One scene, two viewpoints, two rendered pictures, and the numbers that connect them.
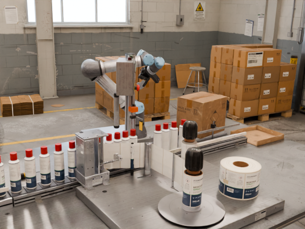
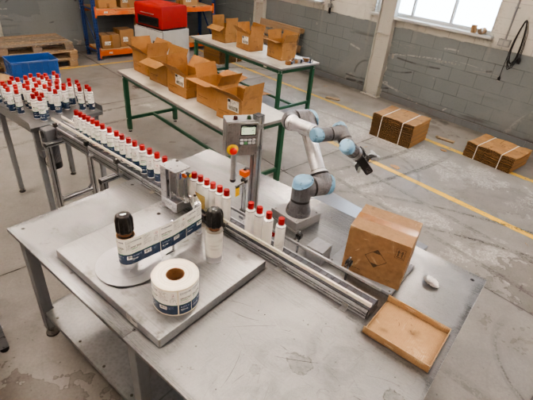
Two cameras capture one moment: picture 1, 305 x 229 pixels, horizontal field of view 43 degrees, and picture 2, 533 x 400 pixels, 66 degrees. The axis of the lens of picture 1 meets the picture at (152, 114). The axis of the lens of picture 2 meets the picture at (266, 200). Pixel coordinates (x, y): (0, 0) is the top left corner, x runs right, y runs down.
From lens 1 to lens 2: 2.52 m
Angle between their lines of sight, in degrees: 66
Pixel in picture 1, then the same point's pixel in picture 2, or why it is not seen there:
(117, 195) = (152, 221)
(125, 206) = not seen: hidden behind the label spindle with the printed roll
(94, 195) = (151, 209)
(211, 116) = (367, 253)
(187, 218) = (107, 261)
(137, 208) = not seen: hidden behind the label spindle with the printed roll
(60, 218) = (127, 205)
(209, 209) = (124, 275)
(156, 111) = not seen: outside the picture
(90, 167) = (163, 190)
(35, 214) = (132, 194)
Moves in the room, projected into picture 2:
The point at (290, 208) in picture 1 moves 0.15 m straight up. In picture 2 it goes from (162, 355) to (159, 329)
